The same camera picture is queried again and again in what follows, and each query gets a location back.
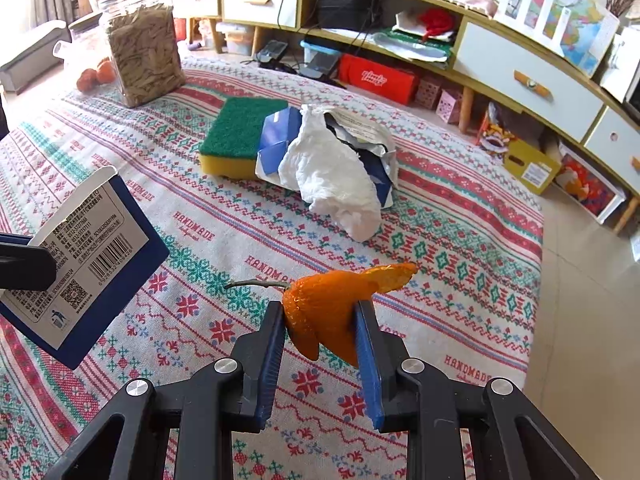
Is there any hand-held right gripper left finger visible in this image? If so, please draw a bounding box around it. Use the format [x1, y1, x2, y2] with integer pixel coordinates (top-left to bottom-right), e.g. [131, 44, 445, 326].
[45, 300, 287, 480]

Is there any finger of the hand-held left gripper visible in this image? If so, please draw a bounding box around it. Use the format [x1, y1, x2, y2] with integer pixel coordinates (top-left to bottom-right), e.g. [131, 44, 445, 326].
[0, 232, 58, 293]

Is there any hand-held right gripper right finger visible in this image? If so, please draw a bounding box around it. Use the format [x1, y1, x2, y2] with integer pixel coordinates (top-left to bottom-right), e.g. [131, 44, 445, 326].
[352, 297, 601, 480]

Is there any blue drink carton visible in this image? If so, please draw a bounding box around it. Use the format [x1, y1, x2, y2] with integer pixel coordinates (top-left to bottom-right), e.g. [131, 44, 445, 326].
[0, 167, 171, 371]

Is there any orange peel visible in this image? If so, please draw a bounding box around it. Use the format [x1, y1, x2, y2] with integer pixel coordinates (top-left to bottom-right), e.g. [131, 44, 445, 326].
[224, 261, 418, 365]

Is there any grey low furniture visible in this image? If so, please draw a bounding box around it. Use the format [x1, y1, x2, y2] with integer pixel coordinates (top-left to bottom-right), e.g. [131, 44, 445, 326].
[0, 20, 68, 96]

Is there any blue foil bag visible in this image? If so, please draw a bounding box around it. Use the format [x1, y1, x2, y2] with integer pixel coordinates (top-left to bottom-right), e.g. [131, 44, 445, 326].
[255, 105, 398, 208]

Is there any clear jar with dark lid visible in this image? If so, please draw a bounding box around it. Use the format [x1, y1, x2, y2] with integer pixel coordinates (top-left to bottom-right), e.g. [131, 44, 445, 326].
[52, 12, 108, 81]

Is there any green yellow sponge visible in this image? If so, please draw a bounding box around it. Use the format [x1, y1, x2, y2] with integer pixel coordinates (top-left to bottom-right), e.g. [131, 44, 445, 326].
[197, 97, 291, 181]

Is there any clear jar with brown sticks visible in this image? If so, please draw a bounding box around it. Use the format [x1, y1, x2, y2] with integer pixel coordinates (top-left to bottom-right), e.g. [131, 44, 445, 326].
[99, 0, 187, 109]

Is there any yellow cardboard box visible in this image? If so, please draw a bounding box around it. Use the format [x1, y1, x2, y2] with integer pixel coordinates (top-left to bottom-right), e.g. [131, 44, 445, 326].
[502, 139, 563, 196]

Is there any colourful snack pack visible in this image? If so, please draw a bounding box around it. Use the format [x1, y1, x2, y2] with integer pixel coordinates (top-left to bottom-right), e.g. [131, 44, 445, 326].
[477, 105, 516, 156]

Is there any small pink box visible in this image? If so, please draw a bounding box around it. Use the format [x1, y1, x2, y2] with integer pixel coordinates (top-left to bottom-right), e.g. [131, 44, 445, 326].
[415, 77, 443, 110]
[437, 89, 463, 125]

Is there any wooden white TV cabinet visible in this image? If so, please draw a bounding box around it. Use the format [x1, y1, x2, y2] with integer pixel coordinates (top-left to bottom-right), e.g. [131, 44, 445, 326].
[167, 0, 640, 233]

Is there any white crate with toys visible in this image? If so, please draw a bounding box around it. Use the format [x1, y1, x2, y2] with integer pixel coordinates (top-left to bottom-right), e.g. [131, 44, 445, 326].
[552, 142, 628, 223]

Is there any red flat box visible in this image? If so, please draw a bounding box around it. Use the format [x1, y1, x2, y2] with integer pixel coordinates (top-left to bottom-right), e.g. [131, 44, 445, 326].
[339, 54, 420, 106]

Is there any black device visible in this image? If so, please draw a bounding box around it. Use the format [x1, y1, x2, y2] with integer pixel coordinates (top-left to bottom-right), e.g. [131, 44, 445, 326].
[255, 40, 288, 68]

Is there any light blue plastic container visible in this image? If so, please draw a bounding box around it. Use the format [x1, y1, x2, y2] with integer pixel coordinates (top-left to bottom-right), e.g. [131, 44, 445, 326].
[300, 40, 343, 81]

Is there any clear plastic storage box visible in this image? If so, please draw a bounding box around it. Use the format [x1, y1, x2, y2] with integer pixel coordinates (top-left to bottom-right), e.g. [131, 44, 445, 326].
[220, 22, 253, 56]

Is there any green silver folded bag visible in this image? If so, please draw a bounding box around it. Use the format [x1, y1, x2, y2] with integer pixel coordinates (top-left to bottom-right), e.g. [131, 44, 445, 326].
[375, 12, 453, 63]

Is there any white drawer with round hole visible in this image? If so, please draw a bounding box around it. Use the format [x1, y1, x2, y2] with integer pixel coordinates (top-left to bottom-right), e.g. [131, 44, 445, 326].
[585, 107, 640, 176]

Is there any red knitted cloth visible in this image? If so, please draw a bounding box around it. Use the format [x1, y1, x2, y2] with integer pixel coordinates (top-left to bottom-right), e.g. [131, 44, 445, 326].
[420, 9, 457, 41]

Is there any black box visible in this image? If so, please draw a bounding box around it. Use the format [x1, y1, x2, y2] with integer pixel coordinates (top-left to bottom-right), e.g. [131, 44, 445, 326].
[317, 0, 383, 32]

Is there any white slatted stand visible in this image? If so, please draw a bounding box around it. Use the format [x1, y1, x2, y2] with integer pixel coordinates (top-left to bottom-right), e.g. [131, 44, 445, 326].
[492, 0, 571, 58]

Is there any colourful map poster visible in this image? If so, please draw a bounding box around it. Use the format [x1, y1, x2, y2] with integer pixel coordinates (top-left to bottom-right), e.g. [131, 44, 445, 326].
[495, 0, 621, 78]

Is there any white drawer with knobbed handle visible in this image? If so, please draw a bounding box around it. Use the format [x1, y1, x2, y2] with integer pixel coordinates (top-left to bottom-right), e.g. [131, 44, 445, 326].
[452, 17, 608, 143]

